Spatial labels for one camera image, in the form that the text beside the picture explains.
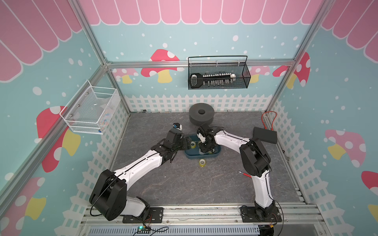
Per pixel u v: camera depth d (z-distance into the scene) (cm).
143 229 73
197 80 89
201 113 112
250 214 74
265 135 106
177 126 76
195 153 97
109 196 42
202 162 92
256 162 54
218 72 92
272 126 113
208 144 83
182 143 76
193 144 100
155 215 75
